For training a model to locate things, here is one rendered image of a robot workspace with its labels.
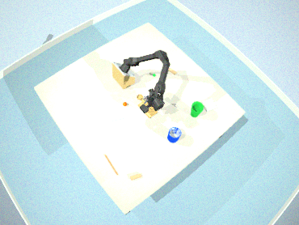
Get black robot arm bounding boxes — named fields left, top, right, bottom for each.
left=119, top=49, right=170, bottom=111

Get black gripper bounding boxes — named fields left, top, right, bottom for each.
left=140, top=97, right=153, bottom=113

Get green plastic cup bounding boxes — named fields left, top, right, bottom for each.
left=191, top=101, right=204, bottom=117

